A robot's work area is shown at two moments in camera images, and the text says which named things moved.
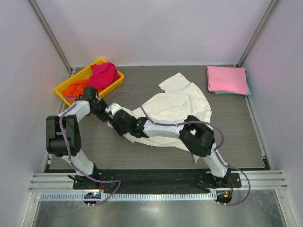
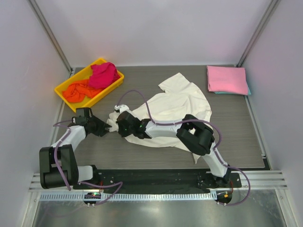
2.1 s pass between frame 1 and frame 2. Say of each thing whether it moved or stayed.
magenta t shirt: stayed
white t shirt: stayed
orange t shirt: stayed
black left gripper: moved
